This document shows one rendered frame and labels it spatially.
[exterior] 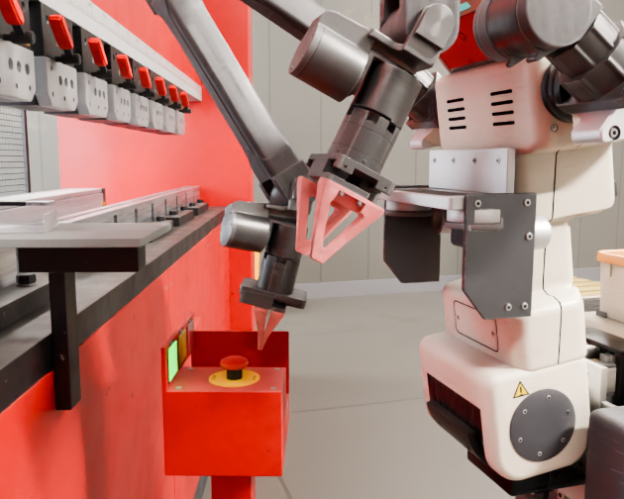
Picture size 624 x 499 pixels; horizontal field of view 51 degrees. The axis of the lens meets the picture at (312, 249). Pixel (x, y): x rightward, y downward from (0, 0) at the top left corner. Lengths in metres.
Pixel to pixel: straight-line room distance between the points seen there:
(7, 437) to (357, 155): 0.46
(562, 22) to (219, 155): 2.37
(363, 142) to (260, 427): 0.44
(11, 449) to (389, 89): 0.54
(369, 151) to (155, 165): 2.42
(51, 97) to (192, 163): 1.84
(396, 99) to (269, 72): 4.36
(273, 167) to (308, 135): 4.06
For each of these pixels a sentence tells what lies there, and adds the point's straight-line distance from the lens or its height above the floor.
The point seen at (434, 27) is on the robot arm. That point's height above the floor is 1.21.
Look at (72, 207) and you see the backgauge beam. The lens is 2.12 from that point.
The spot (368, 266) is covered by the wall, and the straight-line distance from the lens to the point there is 5.26.
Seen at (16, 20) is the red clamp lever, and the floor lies 1.27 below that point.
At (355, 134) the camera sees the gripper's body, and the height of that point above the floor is 1.11.
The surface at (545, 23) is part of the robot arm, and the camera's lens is 0.72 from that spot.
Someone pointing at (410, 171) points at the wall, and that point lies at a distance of 5.33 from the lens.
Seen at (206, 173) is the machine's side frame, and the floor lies 1.02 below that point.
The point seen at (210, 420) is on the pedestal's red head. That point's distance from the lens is 0.91.
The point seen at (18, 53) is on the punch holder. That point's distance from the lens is 1.09.
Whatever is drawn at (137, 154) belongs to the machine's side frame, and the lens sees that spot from 3.04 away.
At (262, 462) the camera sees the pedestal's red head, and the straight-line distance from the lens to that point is 0.93.
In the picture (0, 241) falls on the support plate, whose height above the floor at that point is 1.00.
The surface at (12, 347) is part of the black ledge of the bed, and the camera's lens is 0.82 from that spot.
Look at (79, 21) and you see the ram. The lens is 1.39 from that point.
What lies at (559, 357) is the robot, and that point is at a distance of 0.96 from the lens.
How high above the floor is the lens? 1.09
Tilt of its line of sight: 8 degrees down
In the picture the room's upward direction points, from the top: straight up
